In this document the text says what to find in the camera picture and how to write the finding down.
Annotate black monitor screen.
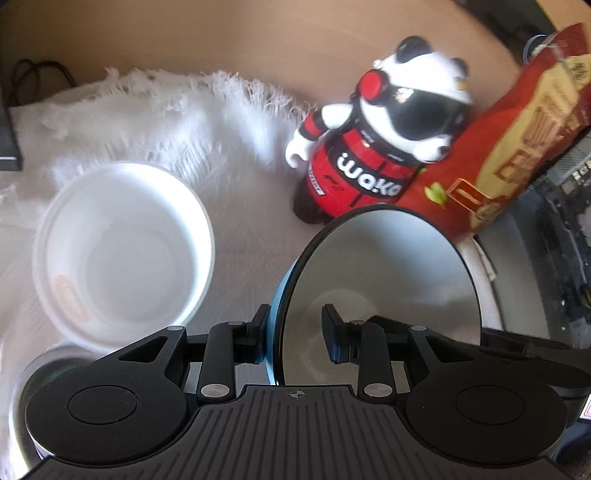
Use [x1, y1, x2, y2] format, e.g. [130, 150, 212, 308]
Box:
[0, 89, 23, 172]

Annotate red quail eggs bag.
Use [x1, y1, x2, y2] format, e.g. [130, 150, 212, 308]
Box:
[397, 23, 590, 240]

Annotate stainless steel bowl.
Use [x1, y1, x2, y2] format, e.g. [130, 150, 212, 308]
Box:
[5, 343, 97, 479]

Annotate white ceramic bowl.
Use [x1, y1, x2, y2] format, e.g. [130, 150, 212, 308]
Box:
[32, 162, 215, 354]

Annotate white textured tablecloth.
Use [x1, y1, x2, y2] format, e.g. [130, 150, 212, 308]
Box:
[0, 67, 505, 480]

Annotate grey computer case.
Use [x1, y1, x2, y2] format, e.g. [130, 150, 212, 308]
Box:
[476, 132, 590, 349]

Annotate blue bowl white inside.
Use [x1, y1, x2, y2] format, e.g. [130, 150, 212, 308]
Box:
[266, 205, 482, 385]

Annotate black cable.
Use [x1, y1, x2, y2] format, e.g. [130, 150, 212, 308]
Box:
[11, 58, 77, 107]

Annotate panda figurine red suit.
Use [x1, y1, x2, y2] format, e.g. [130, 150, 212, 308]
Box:
[284, 36, 472, 224]

